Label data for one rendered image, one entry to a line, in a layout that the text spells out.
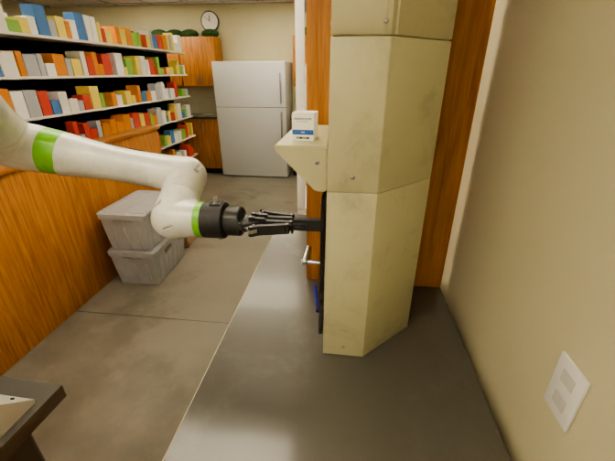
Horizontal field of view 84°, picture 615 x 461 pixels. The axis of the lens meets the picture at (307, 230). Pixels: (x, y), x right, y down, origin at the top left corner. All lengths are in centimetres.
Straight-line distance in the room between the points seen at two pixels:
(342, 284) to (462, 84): 66
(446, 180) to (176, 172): 80
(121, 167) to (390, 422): 89
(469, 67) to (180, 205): 86
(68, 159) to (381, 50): 78
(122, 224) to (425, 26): 264
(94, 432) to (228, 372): 137
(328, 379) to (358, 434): 16
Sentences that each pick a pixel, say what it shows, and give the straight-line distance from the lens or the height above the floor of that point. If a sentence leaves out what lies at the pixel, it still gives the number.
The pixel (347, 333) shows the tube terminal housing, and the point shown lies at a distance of 96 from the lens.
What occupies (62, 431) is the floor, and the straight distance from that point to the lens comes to 236.
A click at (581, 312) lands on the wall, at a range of 72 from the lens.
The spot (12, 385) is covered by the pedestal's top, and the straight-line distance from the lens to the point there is 119.
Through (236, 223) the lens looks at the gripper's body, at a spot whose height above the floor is 132.
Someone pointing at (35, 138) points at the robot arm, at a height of 150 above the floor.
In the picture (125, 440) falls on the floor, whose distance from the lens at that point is 217.
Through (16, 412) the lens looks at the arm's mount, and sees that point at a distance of 108.
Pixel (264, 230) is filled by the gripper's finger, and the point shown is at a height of 131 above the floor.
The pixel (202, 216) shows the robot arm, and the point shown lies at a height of 133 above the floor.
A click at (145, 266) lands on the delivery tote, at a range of 313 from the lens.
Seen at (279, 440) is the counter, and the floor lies 94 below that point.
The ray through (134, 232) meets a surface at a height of 50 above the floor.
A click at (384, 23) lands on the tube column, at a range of 72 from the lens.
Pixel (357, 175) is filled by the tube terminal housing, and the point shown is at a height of 145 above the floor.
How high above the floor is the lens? 165
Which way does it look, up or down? 25 degrees down
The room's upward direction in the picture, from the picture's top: straight up
